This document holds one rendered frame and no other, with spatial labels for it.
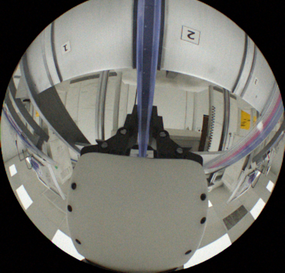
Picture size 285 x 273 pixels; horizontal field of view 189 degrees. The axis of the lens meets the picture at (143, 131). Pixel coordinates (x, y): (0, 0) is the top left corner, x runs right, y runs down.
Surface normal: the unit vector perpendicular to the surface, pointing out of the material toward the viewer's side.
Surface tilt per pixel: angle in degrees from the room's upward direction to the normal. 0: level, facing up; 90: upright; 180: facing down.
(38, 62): 44
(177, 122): 90
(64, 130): 90
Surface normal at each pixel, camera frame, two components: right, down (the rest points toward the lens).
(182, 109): -0.04, 0.18
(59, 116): 1.00, 0.07
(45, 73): -0.07, 0.83
